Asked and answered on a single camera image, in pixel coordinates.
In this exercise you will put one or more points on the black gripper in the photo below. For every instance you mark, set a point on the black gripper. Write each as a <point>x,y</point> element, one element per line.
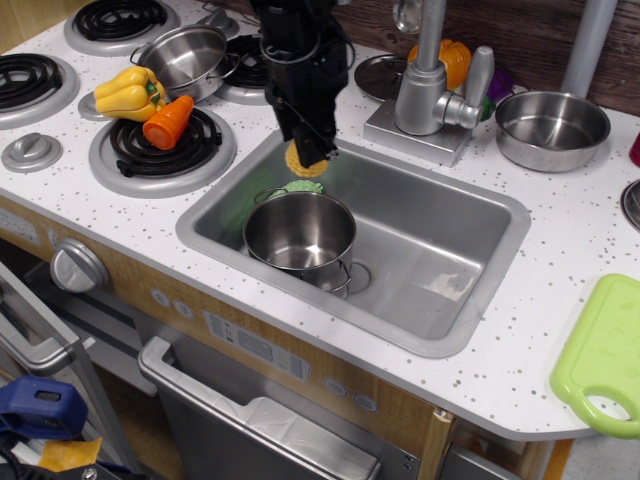
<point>302,89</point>

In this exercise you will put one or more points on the yellow toy corn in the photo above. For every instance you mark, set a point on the yellow toy corn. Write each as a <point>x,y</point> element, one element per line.
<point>292,161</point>

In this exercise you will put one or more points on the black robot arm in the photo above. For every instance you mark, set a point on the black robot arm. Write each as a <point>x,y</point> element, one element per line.
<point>295,25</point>

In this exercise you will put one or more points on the steel pot in sink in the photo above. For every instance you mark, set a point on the steel pot in sink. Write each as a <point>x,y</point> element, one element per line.
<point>307,235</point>

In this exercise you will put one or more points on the dark round pot lid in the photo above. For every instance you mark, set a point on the dark round pot lid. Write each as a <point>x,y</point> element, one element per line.
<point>380,77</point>

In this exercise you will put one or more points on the steel pot on stove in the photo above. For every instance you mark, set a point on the steel pot on stove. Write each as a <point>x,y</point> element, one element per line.
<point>192,60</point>

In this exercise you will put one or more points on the grey plastic sink basin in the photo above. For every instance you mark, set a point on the grey plastic sink basin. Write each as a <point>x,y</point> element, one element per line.
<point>430,251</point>

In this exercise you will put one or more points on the green toy lettuce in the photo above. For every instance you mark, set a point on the green toy lettuce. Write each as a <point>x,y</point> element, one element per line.
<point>305,186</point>

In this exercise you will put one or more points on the back right stove burner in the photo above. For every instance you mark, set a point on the back right stove burner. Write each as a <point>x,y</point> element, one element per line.
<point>247,84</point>

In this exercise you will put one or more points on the stove burner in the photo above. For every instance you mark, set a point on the stove burner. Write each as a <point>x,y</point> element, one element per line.
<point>122,160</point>
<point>112,28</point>
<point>34,87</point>
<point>247,84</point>

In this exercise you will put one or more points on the grey toy faucet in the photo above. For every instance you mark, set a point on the grey toy faucet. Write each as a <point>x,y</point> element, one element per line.
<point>427,120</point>

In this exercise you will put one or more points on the orange toy carrot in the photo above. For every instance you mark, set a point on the orange toy carrot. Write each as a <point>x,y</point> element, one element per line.
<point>164,129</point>

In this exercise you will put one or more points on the steel ladle spoon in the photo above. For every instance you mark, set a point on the steel ladle spoon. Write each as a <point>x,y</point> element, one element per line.
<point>407,15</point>

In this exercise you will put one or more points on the orange toy pepper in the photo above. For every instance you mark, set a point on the orange toy pepper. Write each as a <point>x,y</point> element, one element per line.
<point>456,59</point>

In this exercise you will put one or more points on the yellow toy bell pepper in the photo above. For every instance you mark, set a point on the yellow toy bell pepper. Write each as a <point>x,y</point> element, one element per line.
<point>134,94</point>

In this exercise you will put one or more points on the front right stove burner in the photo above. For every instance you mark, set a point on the front right stove burner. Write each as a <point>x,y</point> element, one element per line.
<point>122,160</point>

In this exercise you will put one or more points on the purple toy eggplant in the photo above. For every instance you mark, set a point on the purple toy eggplant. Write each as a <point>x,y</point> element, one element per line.
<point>501,86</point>

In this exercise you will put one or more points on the steel bowl right of faucet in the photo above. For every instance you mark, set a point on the steel bowl right of faucet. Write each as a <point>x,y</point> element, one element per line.
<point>550,132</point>

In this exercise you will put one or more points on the grey knob between burners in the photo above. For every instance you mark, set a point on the grey knob between burners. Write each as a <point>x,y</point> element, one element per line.
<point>87,109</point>

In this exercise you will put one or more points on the back left stove burner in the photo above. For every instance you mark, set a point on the back left stove burner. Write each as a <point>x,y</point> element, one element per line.
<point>112,28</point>

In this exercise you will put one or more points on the grey oven dial knob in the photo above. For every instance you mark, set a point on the grey oven dial knob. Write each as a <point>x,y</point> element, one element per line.
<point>75,268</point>

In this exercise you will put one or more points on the front left stove burner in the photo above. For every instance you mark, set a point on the front left stove burner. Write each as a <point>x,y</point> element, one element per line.
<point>34,87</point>

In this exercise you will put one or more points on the grey knob on countertop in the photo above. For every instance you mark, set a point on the grey knob on countertop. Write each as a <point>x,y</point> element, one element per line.
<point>31,153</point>

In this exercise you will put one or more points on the grey vertical pole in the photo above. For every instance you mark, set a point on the grey vertical pole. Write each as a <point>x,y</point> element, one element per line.
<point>589,42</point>

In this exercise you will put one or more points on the red object at edge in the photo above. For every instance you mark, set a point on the red object at edge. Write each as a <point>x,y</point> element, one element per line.
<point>634,152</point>

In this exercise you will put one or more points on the round lid at right edge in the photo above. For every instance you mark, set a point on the round lid at right edge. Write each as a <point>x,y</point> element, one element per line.
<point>629,203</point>

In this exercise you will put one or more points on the green plastic cutting board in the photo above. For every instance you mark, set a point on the green plastic cutting board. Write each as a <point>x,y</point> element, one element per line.
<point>597,372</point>

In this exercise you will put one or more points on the blue clamp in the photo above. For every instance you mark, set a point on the blue clamp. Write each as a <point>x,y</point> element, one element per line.
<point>41,408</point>

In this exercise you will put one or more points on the grey dishwasher door handle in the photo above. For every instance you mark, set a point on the grey dishwasher door handle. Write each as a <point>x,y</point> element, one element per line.
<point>224,428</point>

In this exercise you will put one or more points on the grey oven door handle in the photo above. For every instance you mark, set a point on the grey oven door handle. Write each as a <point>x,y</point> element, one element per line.
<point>31,332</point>

